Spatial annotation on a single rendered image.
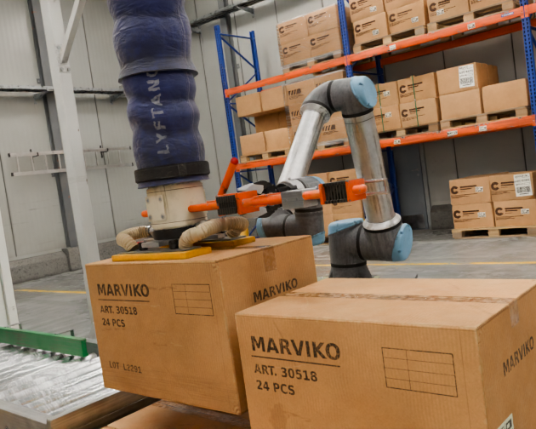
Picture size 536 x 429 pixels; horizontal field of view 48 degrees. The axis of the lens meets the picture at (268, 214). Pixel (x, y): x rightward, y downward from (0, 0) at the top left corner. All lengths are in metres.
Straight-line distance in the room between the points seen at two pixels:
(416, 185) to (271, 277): 9.15
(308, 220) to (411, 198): 8.96
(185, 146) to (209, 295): 0.46
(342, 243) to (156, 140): 0.99
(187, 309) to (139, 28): 0.79
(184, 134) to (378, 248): 0.96
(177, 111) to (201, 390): 0.78
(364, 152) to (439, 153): 8.37
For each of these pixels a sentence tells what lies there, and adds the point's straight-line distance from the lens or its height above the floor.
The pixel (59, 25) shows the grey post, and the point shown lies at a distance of 5.60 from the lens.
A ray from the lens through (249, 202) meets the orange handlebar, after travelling 1.58.
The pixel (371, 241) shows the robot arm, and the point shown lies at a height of 0.96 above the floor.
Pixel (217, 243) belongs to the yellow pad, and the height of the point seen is 1.09.
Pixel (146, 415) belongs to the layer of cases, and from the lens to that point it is 2.09.
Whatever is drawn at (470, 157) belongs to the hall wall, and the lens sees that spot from 10.37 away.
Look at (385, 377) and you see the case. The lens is 1.26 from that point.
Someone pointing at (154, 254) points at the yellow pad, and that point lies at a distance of 1.72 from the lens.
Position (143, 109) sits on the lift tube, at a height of 1.50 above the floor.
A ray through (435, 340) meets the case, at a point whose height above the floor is 0.91.
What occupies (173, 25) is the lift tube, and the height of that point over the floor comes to 1.73.
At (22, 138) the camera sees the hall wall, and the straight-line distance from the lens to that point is 12.11.
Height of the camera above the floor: 1.26
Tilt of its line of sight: 3 degrees down
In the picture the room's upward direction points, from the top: 8 degrees counter-clockwise
